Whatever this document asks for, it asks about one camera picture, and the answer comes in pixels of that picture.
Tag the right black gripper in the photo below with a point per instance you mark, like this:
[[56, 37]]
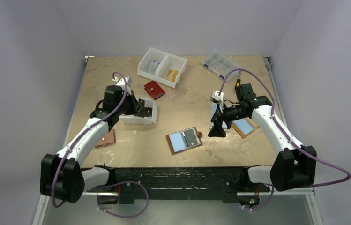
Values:
[[218, 118]]

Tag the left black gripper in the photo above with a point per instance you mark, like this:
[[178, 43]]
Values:
[[135, 107]]

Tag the small white plastic bin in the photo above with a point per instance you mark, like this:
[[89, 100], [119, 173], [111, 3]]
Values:
[[131, 119]]

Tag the tan leather card holder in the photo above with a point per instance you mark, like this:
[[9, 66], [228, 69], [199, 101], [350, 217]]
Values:
[[177, 143]]

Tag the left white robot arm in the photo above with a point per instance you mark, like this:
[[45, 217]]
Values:
[[61, 176]]

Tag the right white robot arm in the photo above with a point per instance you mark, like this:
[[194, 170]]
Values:
[[294, 165]]

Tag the black card in bin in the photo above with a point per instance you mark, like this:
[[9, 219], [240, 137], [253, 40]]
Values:
[[145, 112]]

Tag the red leather card holder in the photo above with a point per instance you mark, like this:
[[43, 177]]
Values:
[[154, 90]]

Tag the patterned card in bin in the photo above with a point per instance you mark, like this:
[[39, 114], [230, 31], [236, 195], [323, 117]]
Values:
[[152, 66]]

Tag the gold card in bin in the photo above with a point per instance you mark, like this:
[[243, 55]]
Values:
[[172, 75]]

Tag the pink leather card holder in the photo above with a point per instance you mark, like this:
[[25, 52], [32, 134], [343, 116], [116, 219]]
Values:
[[108, 139]]

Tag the white two-compartment bin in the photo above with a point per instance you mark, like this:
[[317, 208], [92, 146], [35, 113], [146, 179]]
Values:
[[168, 62]]

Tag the yellow black screwdriver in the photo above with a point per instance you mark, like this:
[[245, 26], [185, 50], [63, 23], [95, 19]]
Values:
[[238, 81]]

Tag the clear plastic organizer box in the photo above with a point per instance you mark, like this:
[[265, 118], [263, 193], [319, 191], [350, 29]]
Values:
[[219, 64]]

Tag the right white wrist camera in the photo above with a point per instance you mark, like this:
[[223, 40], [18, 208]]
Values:
[[217, 97]]

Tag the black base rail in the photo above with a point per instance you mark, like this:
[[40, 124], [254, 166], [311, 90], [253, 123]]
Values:
[[220, 183]]

